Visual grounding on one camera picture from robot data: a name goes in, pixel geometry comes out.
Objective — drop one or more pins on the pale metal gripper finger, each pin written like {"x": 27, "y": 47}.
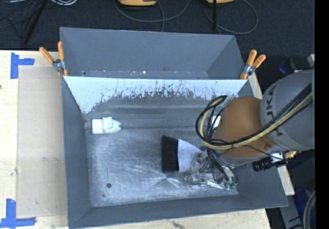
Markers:
{"x": 193, "y": 179}
{"x": 198, "y": 160}

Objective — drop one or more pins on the white plastic object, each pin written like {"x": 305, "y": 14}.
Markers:
{"x": 102, "y": 125}

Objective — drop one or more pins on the grey metal bin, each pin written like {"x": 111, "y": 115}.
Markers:
{"x": 144, "y": 53}

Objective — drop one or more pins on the pale wood flat board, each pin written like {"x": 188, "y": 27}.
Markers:
{"x": 38, "y": 133}

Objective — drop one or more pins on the black cylinder on white bracket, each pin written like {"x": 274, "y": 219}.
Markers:
{"x": 262, "y": 164}

